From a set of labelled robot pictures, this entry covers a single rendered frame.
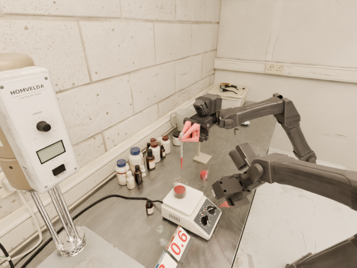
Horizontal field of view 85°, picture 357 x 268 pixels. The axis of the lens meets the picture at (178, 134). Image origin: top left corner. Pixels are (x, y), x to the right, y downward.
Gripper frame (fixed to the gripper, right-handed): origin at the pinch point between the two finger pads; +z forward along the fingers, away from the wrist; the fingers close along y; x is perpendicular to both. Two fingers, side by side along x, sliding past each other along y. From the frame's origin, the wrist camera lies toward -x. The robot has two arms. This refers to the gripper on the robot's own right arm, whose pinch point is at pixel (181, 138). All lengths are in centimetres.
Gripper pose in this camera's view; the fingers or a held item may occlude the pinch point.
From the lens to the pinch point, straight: 65.2
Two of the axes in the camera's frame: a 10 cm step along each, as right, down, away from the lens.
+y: 7.9, 3.0, -5.4
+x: 0.1, 8.7, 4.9
